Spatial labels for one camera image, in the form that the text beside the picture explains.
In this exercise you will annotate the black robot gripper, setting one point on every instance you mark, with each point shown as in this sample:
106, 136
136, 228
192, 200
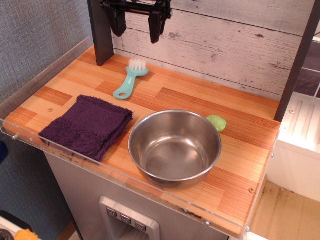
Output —
158, 13

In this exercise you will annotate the teal brush with white bristles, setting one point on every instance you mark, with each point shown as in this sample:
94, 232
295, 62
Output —
136, 68

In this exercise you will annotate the purple folded towel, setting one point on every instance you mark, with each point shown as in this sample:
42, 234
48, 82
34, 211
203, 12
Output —
90, 127

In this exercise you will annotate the green toy vegetable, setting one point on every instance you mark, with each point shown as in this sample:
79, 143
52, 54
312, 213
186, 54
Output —
217, 121

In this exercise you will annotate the stainless steel bowl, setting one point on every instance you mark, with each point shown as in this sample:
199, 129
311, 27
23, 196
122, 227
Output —
175, 148

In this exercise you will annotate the clear acrylic front guard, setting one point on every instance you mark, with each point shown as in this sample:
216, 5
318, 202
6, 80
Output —
221, 200

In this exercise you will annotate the grey toy fridge cabinet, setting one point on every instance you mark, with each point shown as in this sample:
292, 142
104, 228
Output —
83, 188

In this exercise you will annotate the silver dispenser panel with buttons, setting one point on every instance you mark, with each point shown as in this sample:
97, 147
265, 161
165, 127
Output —
124, 223

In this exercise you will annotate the white toy sink unit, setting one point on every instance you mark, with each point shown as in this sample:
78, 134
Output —
295, 161

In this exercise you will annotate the orange object bottom left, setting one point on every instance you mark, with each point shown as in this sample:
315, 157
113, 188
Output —
26, 234

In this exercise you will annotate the dark grey left post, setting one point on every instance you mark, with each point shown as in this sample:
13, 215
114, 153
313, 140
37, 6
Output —
101, 32

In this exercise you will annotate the dark grey post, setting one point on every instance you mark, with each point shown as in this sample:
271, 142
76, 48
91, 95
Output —
101, 32
301, 55

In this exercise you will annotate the dark grey right post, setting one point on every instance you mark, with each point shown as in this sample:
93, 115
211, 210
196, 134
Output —
301, 55

